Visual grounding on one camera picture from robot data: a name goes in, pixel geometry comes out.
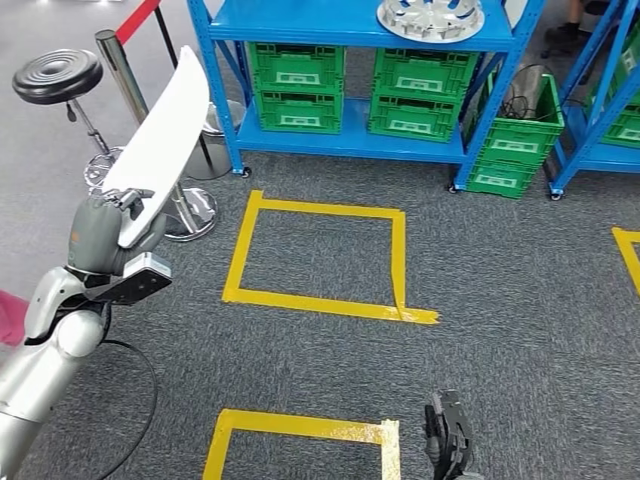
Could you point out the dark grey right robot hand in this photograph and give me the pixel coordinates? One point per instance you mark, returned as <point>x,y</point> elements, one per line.
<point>450,437</point>

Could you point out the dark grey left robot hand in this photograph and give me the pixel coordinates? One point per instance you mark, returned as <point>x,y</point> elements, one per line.
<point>95,238</point>

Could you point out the white curved plastic panel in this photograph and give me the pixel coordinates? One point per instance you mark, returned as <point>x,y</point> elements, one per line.
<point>164,132</point>

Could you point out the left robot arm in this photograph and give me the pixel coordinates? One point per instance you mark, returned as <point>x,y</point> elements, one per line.
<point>45,364</point>

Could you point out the blue metal shelf rack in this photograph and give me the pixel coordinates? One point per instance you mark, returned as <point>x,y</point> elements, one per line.
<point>300,23</point>
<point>600,159</point>

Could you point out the pink cloth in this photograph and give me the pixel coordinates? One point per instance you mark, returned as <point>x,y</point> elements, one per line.
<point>10,318</point>

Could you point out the black stool with chrome base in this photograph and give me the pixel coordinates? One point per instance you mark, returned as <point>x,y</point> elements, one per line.
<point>55,76</point>

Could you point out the yellow floor tape rectangle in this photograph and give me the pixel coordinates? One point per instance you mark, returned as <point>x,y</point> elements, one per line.
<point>320,305</point>

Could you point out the red barrier belt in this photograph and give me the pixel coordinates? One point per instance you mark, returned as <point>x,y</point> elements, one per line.
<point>135,23</point>

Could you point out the grey wheel cover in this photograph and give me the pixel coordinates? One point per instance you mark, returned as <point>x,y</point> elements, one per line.
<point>430,23</point>

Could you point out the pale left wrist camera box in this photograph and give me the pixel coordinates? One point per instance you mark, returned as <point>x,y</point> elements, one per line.
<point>140,281</point>

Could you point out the chrome stanchion post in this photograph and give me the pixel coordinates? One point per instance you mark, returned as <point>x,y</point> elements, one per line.
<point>125,79</point>

